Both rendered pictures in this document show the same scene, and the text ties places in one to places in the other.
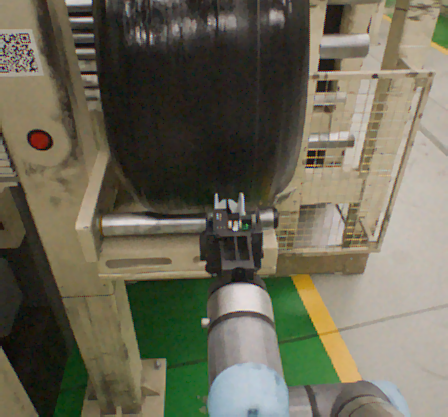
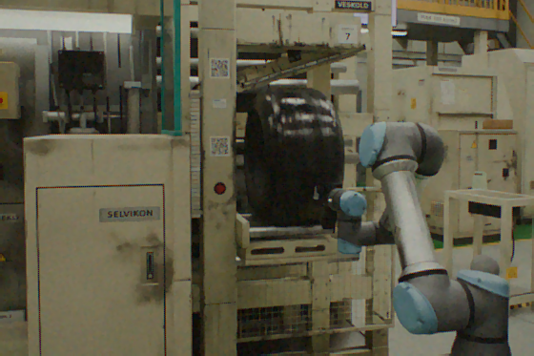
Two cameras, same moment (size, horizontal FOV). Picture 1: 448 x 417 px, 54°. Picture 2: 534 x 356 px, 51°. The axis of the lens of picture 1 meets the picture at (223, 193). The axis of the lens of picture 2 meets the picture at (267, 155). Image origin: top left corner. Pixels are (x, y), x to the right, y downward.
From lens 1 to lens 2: 1.55 m
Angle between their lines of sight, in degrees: 36
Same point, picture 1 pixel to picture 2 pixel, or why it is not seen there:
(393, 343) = not seen: outside the picture
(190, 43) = (305, 127)
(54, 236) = (212, 251)
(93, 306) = (222, 313)
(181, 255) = (289, 245)
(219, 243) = (325, 187)
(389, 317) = not seen: outside the picture
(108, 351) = not seen: outside the picture
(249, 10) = (322, 118)
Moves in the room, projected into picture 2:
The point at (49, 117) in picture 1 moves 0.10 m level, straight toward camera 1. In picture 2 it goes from (227, 176) to (241, 178)
